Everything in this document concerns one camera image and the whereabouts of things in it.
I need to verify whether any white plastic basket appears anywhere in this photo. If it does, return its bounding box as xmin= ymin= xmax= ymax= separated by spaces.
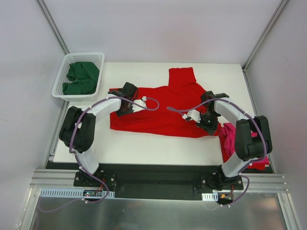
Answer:
xmin=52 ymin=52 xmax=105 ymax=102

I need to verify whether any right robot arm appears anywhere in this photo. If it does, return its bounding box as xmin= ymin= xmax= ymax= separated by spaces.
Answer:
xmin=197 ymin=91 xmax=272 ymax=191

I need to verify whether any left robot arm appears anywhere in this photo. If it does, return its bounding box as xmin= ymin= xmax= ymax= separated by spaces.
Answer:
xmin=59 ymin=82 xmax=138 ymax=186

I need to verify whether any folded pink t shirt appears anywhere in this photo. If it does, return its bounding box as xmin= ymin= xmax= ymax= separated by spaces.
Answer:
xmin=218 ymin=122 xmax=269 ymax=166

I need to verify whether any green t shirt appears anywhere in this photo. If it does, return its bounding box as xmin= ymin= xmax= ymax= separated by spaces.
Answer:
xmin=62 ymin=61 xmax=99 ymax=95

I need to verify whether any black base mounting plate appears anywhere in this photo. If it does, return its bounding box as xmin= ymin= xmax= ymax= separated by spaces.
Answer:
xmin=47 ymin=162 xmax=244 ymax=199

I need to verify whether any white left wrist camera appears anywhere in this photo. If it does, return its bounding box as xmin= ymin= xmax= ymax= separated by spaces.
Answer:
xmin=132 ymin=96 xmax=147 ymax=113

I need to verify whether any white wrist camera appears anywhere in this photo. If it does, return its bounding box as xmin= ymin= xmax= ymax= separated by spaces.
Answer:
xmin=132 ymin=96 xmax=147 ymax=113
xmin=182 ymin=109 xmax=201 ymax=123

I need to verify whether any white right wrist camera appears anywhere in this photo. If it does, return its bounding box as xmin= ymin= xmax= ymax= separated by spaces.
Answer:
xmin=182 ymin=109 xmax=201 ymax=123

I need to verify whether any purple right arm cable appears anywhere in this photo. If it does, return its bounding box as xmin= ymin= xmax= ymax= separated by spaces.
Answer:
xmin=166 ymin=98 xmax=269 ymax=211

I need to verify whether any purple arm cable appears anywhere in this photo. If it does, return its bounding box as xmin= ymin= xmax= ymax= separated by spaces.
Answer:
xmin=38 ymin=95 xmax=160 ymax=213
xmin=166 ymin=98 xmax=269 ymax=211

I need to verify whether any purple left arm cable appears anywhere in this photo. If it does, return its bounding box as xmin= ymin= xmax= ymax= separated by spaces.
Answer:
xmin=38 ymin=95 xmax=160 ymax=213

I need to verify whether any right white cable duct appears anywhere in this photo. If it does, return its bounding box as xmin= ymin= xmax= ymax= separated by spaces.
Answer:
xmin=201 ymin=192 xmax=218 ymax=202

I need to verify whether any white cable duct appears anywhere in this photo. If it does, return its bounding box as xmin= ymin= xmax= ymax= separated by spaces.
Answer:
xmin=40 ymin=188 xmax=115 ymax=199
xmin=201 ymin=192 xmax=218 ymax=202

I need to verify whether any aluminium front rail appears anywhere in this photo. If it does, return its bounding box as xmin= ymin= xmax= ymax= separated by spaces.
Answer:
xmin=29 ymin=161 xmax=290 ymax=193

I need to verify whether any left white cable duct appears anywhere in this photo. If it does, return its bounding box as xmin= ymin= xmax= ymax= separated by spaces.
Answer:
xmin=40 ymin=188 xmax=115 ymax=199

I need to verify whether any left aluminium frame post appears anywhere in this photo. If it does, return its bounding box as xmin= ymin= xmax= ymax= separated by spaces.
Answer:
xmin=35 ymin=0 xmax=70 ymax=55

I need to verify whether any aluminium frame post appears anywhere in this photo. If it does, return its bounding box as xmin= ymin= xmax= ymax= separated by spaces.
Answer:
xmin=35 ymin=0 xmax=70 ymax=55
xmin=241 ymin=0 xmax=290 ymax=72

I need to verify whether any right aluminium frame post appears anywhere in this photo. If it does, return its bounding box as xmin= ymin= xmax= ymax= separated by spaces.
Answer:
xmin=241 ymin=0 xmax=290 ymax=72

